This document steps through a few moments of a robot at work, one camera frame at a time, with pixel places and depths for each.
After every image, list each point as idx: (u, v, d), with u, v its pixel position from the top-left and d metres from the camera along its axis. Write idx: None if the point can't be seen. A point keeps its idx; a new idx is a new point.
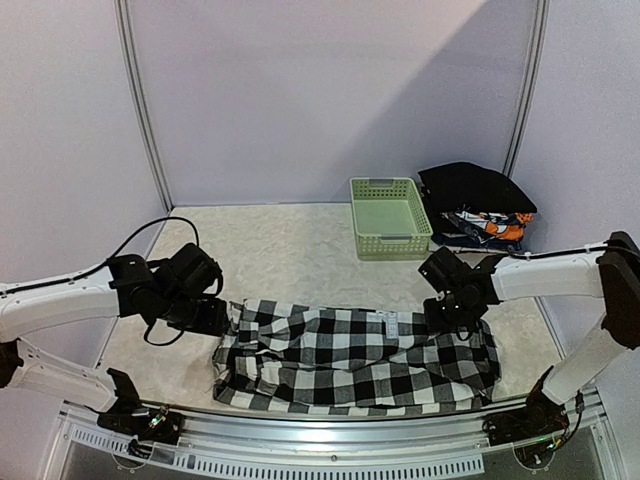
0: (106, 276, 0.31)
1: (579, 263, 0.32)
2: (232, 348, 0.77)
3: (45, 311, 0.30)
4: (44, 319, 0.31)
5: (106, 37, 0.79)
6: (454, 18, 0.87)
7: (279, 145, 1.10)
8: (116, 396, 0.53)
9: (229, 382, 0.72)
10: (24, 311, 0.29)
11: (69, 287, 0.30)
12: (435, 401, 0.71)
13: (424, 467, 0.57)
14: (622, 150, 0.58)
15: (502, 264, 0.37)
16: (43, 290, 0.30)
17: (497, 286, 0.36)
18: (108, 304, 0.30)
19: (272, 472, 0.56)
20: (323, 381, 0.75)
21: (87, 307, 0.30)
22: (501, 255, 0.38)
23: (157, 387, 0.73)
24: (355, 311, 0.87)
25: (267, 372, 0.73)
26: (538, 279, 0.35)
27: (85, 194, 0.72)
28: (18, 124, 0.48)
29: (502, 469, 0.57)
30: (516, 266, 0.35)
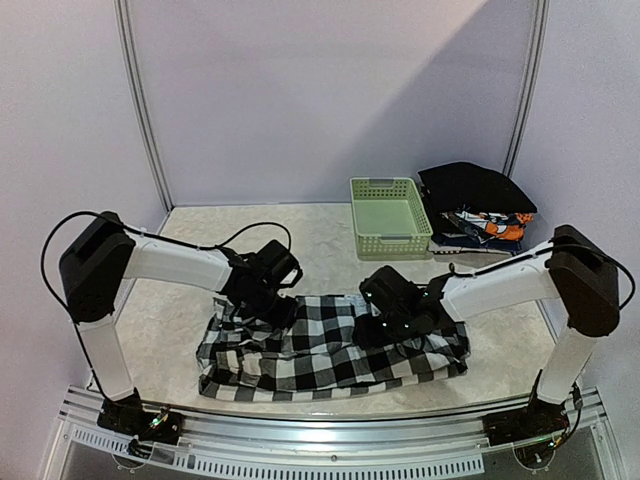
0: (222, 257, 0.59)
1: (522, 271, 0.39)
2: (214, 343, 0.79)
3: (170, 257, 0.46)
4: (164, 264, 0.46)
5: (106, 37, 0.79)
6: (454, 19, 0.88)
7: (280, 145, 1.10)
8: (132, 389, 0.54)
9: (213, 377, 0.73)
10: (157, 252, 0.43)
11: (201, 254, 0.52)
12: (414, 374, 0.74)
13: (424, 467, 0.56)
14: (621, 151, 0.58)
15: (452, 286, 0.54)
16: (171, 245, 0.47)
17: (451, 303, 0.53)
18: (221, 274, 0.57)
19: (272, 472, 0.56)
20: (302, 365, 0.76)
21: (204, 270, 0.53)
22: (458, 278, 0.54)
23: (157, 387, 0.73)
24: (325, 298, 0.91)
25: (249, 364, 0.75)
26: (488, 294, 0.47)
27: (85, 193, 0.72)
28: (17, 125, 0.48)
29: (502, 470, 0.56)
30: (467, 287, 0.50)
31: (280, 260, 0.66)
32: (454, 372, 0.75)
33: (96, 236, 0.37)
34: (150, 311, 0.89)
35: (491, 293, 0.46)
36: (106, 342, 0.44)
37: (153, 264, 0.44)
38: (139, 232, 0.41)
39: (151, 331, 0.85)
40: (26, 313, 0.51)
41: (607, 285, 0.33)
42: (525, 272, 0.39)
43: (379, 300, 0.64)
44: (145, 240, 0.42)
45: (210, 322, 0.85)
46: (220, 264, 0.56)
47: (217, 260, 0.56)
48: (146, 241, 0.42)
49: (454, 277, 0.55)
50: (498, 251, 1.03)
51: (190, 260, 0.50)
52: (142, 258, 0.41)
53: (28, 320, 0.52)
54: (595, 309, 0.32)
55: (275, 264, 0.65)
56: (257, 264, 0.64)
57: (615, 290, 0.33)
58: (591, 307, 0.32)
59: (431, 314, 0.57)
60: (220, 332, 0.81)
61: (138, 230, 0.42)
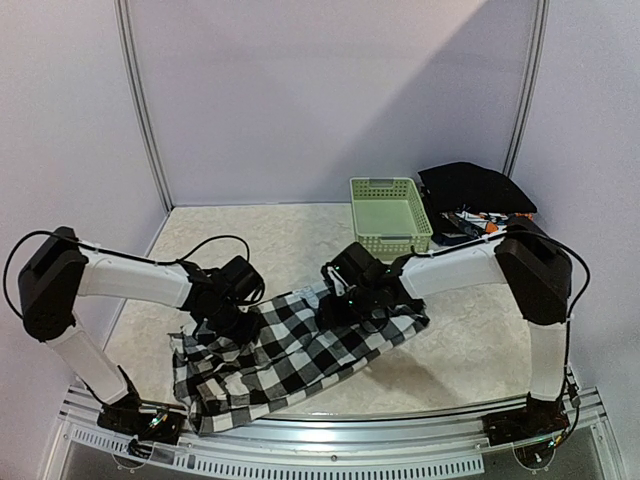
0: (182, 271, 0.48)
1: (475, 255, 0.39)
2: (188, 379, 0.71)
3: (120, 274, 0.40)
4: (114, 282, 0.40)
5: (106, 37, 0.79)
6: (454, 19, 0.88)
7: (279, 144, 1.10)
8: (127, 392, 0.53)
9: (202, 412, 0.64)
10: (109, 269, 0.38)
11: (154, 269, 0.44)
12: (387, 340, 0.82)
13: (423, 467, 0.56)
14: (621, 151, 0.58)
15: (409, 266, 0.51)
16: (124, 261, 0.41)
17: (408, 283, 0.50)
18: (177, 291, 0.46)
19: (272, 472, 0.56)
20: (284, 370, 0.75)
21: (157, 287, 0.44)
22: (410, 257, 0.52)
23: (157, 387, 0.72)
24: (276, 301, 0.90)
25: (233, 386, 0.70)
26: (439, 274, 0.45)
27: (85, 193, 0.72)
28: (17, 125, 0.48)
29: (502, 469, 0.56)
30: (419, 267, 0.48)
31: (247, 278, 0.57)
32: (416, 331, 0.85)
33: (51, 253, 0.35)
34: (150, 311, 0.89)
35: (445, 275, 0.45)
36: (81, 350, 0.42)
37: (102, 281, 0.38)
38: (92, 248, 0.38)
39: (150, 331, 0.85)
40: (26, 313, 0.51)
41: (557, 276, 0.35)
42: (480, 257, 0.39)
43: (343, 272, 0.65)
44: (97, 256, 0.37)
45: (174, 361, 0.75)
46: (175, 281, 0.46)
47: (173, 275, 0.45)
48: (99, 257, 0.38)
49: (411, 255, 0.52)
50: None
51: (139, 277, 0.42)
52: (95, 275, 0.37)
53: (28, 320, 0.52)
54: (544, 299, 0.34)
55: (239, 281, 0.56)
56: (222, 279, 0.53)
57: (564, 280, 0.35)
58: (541, 301, 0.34)
59: (392, 290, 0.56)
60: (188, 367, 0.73)
61: (93, 245, 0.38)
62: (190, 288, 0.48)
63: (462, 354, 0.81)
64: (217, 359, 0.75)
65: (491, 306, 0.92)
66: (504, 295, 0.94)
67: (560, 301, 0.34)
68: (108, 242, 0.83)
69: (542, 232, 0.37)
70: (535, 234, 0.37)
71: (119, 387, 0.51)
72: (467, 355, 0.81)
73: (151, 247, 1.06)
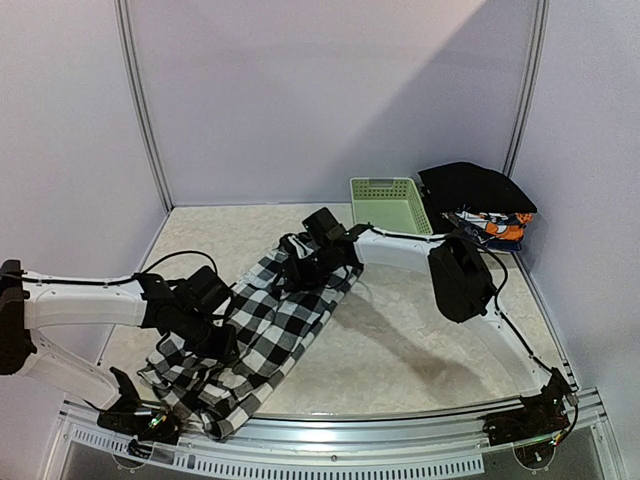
0: (136, 287, 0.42)
1: (415, 249, 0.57)
2: (184, 399, 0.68)
3: (67, 304, 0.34)
4: (63, 314, 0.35)
5: (105, 36, 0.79)
6: (454, 18, 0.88)
7: (279, 144, 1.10)
8: (119, 396, 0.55)
9: (215, 417, 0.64)
10: (56, 300, 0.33)
11: (107, 290, 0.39)
12: (338, 291, 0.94)
13: (424, 467, 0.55)
14: (621, 150, 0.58)
15: (367, 238, 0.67)
16: (73, 289, 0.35)
17: (360, 249, 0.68)
18: (134, 311, 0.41)
19: (272, 472, 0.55)
20: (265, 348, 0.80)
21: (114, 310, 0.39)
22: (370, 231, 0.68)
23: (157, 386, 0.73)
24: None
25: (231, 381, 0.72)
26: (388, 252, 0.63)
27: (84, 191, 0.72)
28: (17, 124, 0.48)
29: (503, 469, 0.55)
30: (376, 241, 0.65)
31: (214, 288, 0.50)
32: (358, 276, 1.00)
33: None
34: None
35: (386, 253, 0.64)
36: (57, 368, 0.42)
37: (48, 315, 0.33)
38: (35, 281, 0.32)
39: (150, 331, 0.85)
40: None
41: (468, 280, 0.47)
42: (418, 253, 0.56)
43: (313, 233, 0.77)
44: (41, 288, 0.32)
45: (157, 392, 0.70)
46: (132, 301, 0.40)
47: (128, 293, 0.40)
48: (42, 288, 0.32)
49: (371, 229, 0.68)
50: (498, 251, 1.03)
51: (91, 302, 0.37)
52: (41, 311, 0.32)
53: None
54: (455, 291, 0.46)
55: (205, 294, 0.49)
56: (186, 291, 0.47)
57: (474, 285, 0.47)
58: (454, 294, 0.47)
59: (343, 250, 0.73)
60: (174, 389, 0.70)
61: (36, 278, 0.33)
62: (147, 305, 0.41)
63: (462, 354, 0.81)
64: (201, 369, 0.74)
65: None
66: (504, 295, 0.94)
67: (468, 302, 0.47)
68: (107, 242, 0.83)
69: (472, 250, 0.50)
70: (467, 250, 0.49)
71: (111, 390, 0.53)
72: (467, 355, 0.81)
73: (151, 247, 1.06)
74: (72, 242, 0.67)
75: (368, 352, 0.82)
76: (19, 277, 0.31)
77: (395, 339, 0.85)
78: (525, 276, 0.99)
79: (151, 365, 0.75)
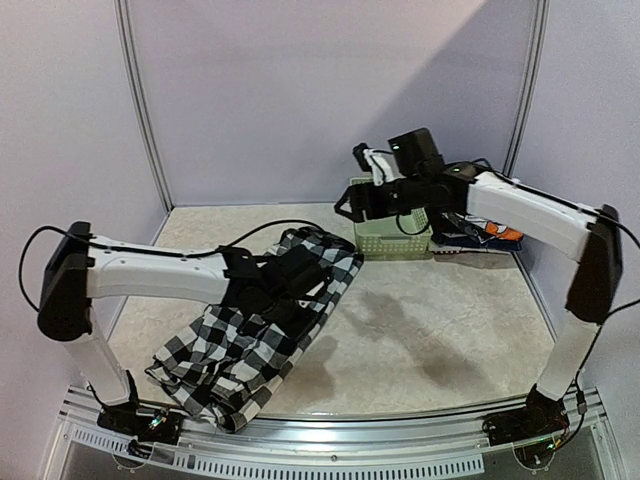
0: (218, 263, 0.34)
1: (562, 215, 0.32)
2: (196, 393, 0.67)
3: (136, 277, 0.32)
4: (136, 283, 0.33)
5: (104, 36, 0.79)
6: (453, 18, 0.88)
7: (279, 143, 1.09)
8: (126, 399, 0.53)
9: (230, 409, 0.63)
10: (121, 271, 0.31)
11: (183, 263, 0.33)
12: (341, 282, 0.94)
13: (424, 467, 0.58)
14: (621, 149, 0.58)
15: (483, 182, 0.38)
16: (143, 258, 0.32)
17: (468, 194, 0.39)
18: (214, 290, 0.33)
19: (272, 473, 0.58)
20: (274, 340, 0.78)
21: (193, 285, 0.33)
22: (484, 173, 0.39)
23: (157, 386, 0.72)
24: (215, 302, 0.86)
25: (243, 373, 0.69)
26: (507, 210, 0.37)
27: (85, 191, 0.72)
28: (19, 125, 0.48)
29: (502, 469, 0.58)
30: (500, 190, 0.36)
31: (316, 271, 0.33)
32: (360, 266, 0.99)
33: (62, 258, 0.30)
34: (149, 311, 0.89)
35: (509, 212, 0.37)
36: (92, 351, 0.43)
37: (115, 284, 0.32)
38: (102, 248, 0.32)
39: (150, 331, 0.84)
40: (26, 312, 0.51)
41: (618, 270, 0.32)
42: (564, 223, 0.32)
43: (400, 159, 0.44)
44: (108, 255, 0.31)
45: (167, 390, 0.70)
46: (206, 277, 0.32)
47: (204, 267, 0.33)
48: (111, 256, 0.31)
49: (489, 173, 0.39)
50: (498, 251, 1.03)
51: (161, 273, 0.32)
52: (106, 280, 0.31)
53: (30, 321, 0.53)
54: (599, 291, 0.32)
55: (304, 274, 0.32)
56: (275, 268, 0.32)
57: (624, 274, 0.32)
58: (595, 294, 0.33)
59: (453, 188, 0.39)
60: (184, 385, 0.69)
61: (107, 244, 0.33)
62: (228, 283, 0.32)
63: (463, 354, 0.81)
64: (209, 362, 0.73)
65: (491, 305, 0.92)
66: (504, 295, 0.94)
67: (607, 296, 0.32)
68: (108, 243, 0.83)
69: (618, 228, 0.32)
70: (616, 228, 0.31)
71: (123, 394, 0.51)
72: (467, 355, 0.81)
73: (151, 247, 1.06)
74: None
75: (368, 351, 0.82)
76: (87, 241, 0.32)
77: (395, 340, 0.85)
78: (525, 276, 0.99)
79: (158, 362, 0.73)
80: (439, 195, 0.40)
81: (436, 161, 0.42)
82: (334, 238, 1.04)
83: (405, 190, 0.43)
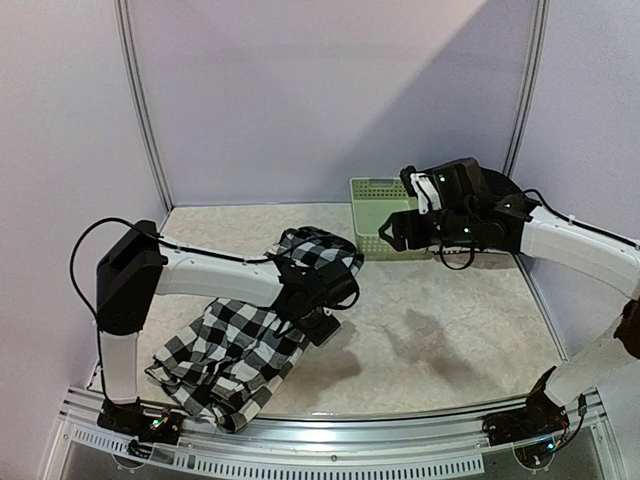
0: (273, 270, 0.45)
1: (620, 252, 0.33)
2: (196, 395, 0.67)
3: (204, 276, 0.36)
4: (201, 282, 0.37)
5: (104, 36, 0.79)
6: (454, 18, 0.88)
7: (279, 144, 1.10)
8: (132, 399, 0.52)
9: (229, 410, 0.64)
10: (193, 270, 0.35)
11: (245, 269, 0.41)
12: None
13: (424, 467, 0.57)
14: (621, 149, 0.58)
15: (538, 217, 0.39)
16: (210, 261, 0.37)
17: (523, 231, 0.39)
18: (269, 291, 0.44)
19: (272, 472, 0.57)
20: (273, 340, 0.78)
21: (250, 286, 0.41)
22: (538, 207, 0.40)
23: (157, 386, 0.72)
24: (214, 302, 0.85)
25: (243, 373, 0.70)
26: (563, 245, 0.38)
27: (85, 192, 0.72)
28: (19, 126, 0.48)
29: (502, 469, 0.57)
30: (555, 226, 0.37)
31: (344, 282, 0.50)
32: (360, 266, 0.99)
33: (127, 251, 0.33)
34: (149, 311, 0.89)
35: (567, 248, 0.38)
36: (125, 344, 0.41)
37: (185, 283, 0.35)
38: (174, 248, 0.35)
39: (150, 331, 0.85)
40: (26, 313, 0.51)
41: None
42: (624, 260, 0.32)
43: (449, 191, 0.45)
44: (180, 255, 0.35)
45: (167, 389, 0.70)
46: (265, 281, 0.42)
47: (265, 273, 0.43)
48: (182, 256, 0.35)
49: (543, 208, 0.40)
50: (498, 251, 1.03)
51: (231, 275, 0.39)
52: (177, 276, 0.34)
53: (31, 322, 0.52)
54: None
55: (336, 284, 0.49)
56: (316, 279, 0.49)
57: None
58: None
59: (506, 229, 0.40)
60: (184, 385, 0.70)
61: (175, 245, 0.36)
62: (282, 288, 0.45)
63: (463, 354, 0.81)
64: (209, 363, 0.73)
65: (491, 305, 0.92)
66: (505, 295, 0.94)
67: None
68: (108, 243, 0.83)
69: None
70: None
71: (132, 395, 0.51)
72: (467, 356, 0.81)
73: None
74: (73, 242, 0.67)
75: (368, 351, 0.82)
76: (157, 239, 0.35)
77: (395, 340, 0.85)
78: (525, 276, 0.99)
79: (157, 362, 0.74)
80: (489, 236, 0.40)
81: (486, 195, 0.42)
82: (334, 238, 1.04)
83: (449, 222, 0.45)
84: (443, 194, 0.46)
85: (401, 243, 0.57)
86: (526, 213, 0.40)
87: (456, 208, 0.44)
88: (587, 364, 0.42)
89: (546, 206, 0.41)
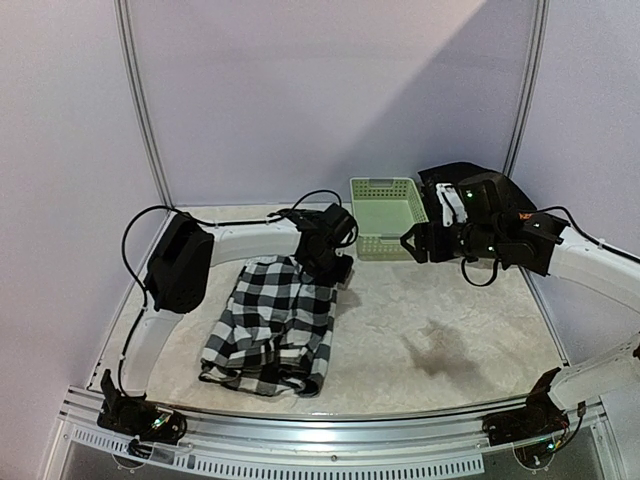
0: (288, 223, 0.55)
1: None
2: (269, 370, 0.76)
3: (243, 242, 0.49)
4: (239, 248, 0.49)
5: (104, 37, 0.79)
6: (453, 19, 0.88)
7: (279, 143, 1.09)
8: (137, 392, 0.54)
9: (306, 373, 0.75)
10: (231, 239, 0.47)
11: (269, 227, 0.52)
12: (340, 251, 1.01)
13: (424, 467, 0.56)
14: (620, 149, 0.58)
15: (566, 238, 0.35)
16: (244, 229, 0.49)
17: (552, 255, 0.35)
18: (291, 241, 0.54)
19: (272, 472, 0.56)
20: (307, 305, 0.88)
21: (276, 241, 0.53)
22: (565, 227, 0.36)
23: (215, 387, 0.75)
24: (237, 293, 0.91)
25: (299, 339, 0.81)
26: (594, 270, 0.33)
27: (85, 192, 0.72)
28: (19, 126, 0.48)
29: (502, 469, 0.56)
30: (585, 249, 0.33)
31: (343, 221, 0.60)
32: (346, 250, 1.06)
33: (174, 239, 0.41)
34: None
35: (594, 273, 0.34)
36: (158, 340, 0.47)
37: (228, 250, 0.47)
38: (214, 225, 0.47)
39: None
40: (27, 313, 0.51)
41: None
42: None
43: (472, 208, 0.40)
44: (219, 231, 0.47)
45: (229, 386, 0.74)
46: (288, 233, 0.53)
47: (286, 227, 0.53)
48: (222, 230, 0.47)
49: (567, 227, 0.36)
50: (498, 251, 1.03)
51: (262, 234, 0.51)
52: (222, 245, 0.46)
53: (31, 321, 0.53)
54: None
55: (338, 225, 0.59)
56: (322, 225, 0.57)
57: None
58: None
59: (534, 246, 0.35)
60: (247, 372, 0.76)
61: (213, 223, 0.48)
62: (299, 239, 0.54)
63: (463, 355, 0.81)
64: (261, 344, 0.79)
65: (491, 305, 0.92)
66: (505, 294, 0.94)
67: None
68: (108, 243, 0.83)
69: None
70: None
71: (143, 385, 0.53)
72: (466, 356, 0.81)
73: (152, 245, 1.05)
74: (72, 242, 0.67)
75: (368, 352, 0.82)
76: (195, 222, 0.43)
77: (395, 340, 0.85)
78: (524, 275, 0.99)
79: (208, 364, 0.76)
80: (516, 257, 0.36)
81: (514, 212, 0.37)
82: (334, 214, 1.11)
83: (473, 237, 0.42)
84: (467, 210, 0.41)
85: (422, 255, 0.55)
86: (553, 233, 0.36)
87: (480, 224, 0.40)
88: (595, 382, 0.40)
89: (576, 225, 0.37)
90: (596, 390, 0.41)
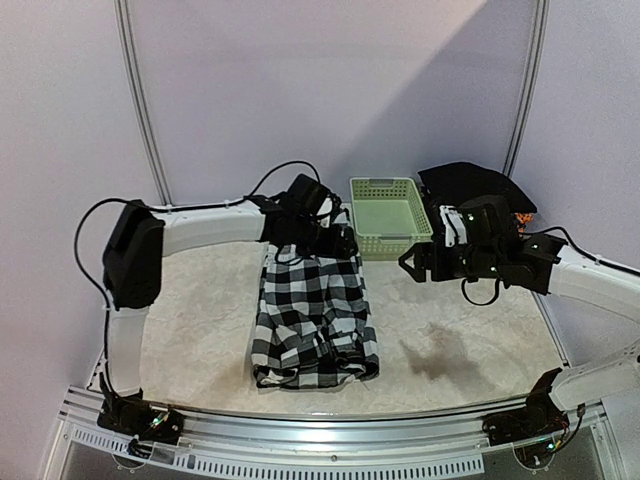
0: (251, 205, 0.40)
1: None
2: (329, 359, 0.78)
3: (199, 229, 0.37)
4: (194, 237, 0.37)
5: (104, 37, 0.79)
6: (453, 19, 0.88)
7: (279, 143, 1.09)
8: (136, 389, 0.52)
9: (361, 356, 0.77)
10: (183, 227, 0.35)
11: (228, 210, 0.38)
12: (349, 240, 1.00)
13: (423, 467, 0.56)
14: (620, 149, 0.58)
15: (564, 256, 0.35)
16: (199, 213, 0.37)
17: (552, 274, 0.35)
18: (254, 225, 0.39)
19: (272, 472, 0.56)
20: (340, 294, 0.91)
21: (238, 227, 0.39)
22: (561, 244, 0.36)
23: (275, 389, 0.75)
24: (266, 294, 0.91)
25: (347, 326, 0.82)
26: (593, 287, 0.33)
27: (84, 191, 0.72)
28: (19, 126, 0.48)
29: (502, 469, 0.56)
30: (583, 266, 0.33)
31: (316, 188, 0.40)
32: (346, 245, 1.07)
33: (127, 228, 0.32)
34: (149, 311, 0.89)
35: (593, 290, 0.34)
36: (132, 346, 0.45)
37: (180, 241, 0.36)
38: (166, 209, 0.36)
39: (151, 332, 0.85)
40: (27, 314, 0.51)
41: None
42: None
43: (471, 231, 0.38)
44: (171, 216, 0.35)
45: (288, 386, 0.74)
46: (249, 216, 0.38)
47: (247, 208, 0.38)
48: (174, 216, 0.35)
49: (563, 244, 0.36)
50: None
51: (216, 220, 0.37)
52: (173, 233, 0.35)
53: (31, 322, 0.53)
54: None
55: (308, 195, 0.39)
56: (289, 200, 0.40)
57: None
58: None
59: (534, 268, 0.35)
60: (303, 370, 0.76)
61: (165, 207, 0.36)
62: (264, 220, 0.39)
63: (462, 355, 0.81)
64: (312, 338, 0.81)
65: (491, 306, 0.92)
66: (505, 293, 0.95)
67: None
68: None
69: None
70: None
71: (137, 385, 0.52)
72: (466, 356, 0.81)
73: None
74: (73, 243, 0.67)
75: None
76: (150, 208, 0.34)
77: (394, 341, 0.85)
78: None
79: (263, 369, 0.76)
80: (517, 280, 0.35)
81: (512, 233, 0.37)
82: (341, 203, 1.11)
83: (471, 260, 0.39)
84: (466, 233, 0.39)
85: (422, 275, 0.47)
86: (552, 253, 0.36)
87: (479, 246, 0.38)
88: (600, 383, 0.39)
89: (573, 243, 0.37)
90: (594, 392, 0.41)
